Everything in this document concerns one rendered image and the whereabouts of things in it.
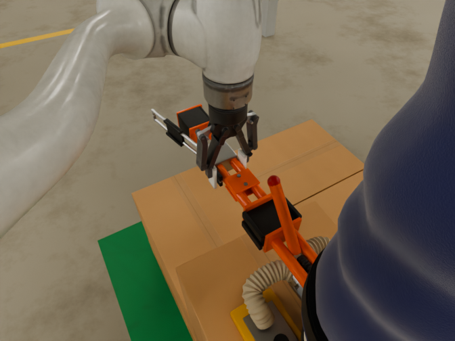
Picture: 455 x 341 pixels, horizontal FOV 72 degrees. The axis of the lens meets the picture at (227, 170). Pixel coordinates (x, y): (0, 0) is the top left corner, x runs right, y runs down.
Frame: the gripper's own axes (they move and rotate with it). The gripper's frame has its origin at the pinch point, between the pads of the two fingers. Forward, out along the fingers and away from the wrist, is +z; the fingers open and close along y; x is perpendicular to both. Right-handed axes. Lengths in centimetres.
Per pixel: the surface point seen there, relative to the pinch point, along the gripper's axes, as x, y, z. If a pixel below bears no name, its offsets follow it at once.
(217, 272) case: -15.7, -11.4, 12.7
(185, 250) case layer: 13, -10, 53
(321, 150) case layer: 30, 69, 52
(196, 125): 14.9, -0.7, -2.9
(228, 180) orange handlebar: -4.4, -2.2, -2.0
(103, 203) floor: 96, -35, 107
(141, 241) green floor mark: 59, -23, 107
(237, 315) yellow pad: -26.5, -12.3, 10.6
